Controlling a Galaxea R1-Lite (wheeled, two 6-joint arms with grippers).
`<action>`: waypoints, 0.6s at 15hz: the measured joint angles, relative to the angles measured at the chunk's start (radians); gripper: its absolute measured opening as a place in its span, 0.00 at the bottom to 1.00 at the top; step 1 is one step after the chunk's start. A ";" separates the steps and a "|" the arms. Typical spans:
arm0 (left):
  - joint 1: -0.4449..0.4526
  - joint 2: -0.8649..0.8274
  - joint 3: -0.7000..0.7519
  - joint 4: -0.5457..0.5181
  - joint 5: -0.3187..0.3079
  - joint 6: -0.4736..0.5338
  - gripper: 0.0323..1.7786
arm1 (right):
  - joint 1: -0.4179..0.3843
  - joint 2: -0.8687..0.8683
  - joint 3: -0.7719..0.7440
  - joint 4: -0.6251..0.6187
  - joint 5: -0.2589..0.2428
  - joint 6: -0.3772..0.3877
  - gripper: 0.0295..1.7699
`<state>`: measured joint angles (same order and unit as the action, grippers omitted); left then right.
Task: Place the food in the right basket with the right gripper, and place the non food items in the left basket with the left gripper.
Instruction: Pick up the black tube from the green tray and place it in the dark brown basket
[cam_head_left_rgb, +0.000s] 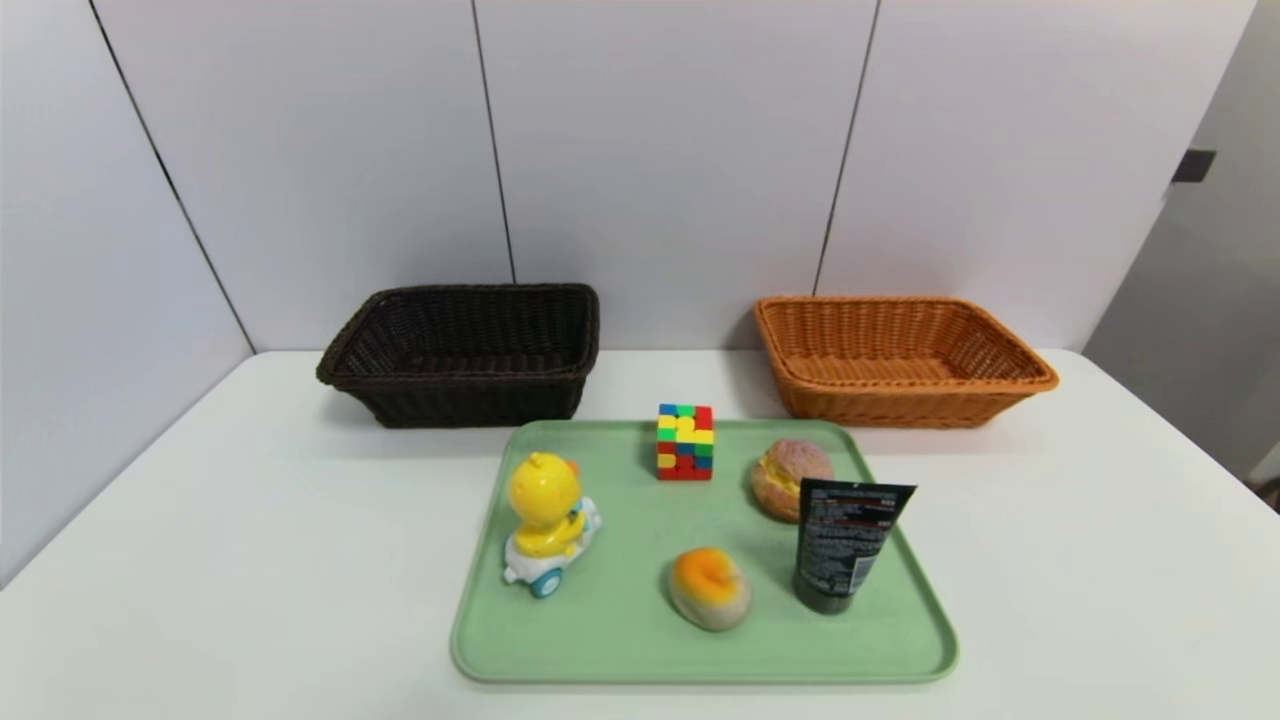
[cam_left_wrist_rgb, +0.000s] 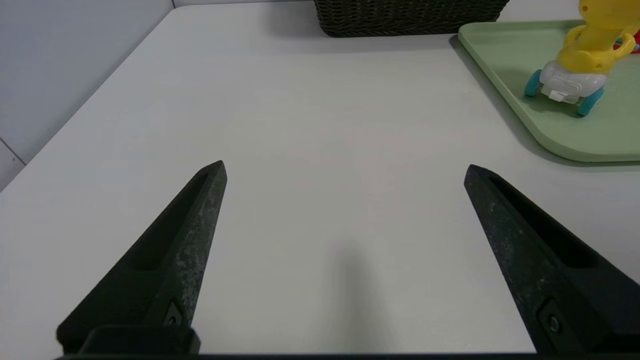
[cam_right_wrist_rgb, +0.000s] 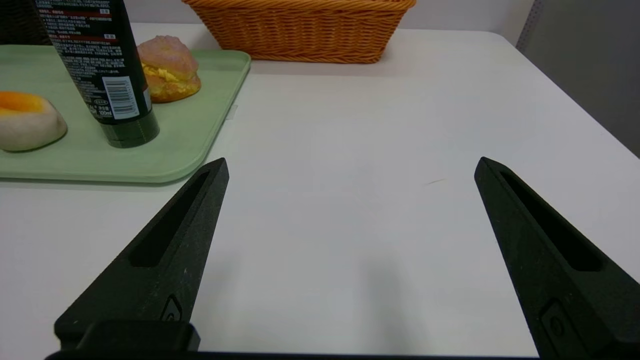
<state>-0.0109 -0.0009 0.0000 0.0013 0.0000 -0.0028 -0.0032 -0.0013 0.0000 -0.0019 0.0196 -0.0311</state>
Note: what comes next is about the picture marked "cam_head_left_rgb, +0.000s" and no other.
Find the yellow duck scooter toy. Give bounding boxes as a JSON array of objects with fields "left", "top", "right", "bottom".
[{"left": 502, "top": 451, "right": 603, "bottom": 600}]

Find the purple cream puff bread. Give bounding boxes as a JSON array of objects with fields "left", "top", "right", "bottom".
[{"left": 751, "top": 438, "right": 835, "bottom": 524}]

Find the orange and white bun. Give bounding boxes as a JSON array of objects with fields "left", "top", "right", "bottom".
[{"left": 667, "top": 546, "right": 753, "bottom": 633}]

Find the black cosmetic tube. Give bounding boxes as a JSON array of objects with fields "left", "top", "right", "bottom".
[{"left": 793, "top": 478, "right": 917, "bottom": 615}]

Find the dark brown wicker basket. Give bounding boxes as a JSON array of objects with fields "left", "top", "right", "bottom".
[{"left": 316, "top": 283, "right": 601, "bottom": 429}]

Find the orange wicker basket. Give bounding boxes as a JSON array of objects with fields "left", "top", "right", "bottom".
[{"left": 754, "top": 295, "right": 1060, "bottom": 429}]

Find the multicoloured puzzle cube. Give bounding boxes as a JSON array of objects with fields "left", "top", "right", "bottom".
[{"left": 656, "top": 403, "right": 715, "bottom": 482}]

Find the green plastic tray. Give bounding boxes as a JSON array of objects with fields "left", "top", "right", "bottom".
[{"left": 450, "top": 418, "right": 959, "bottom": 686}]

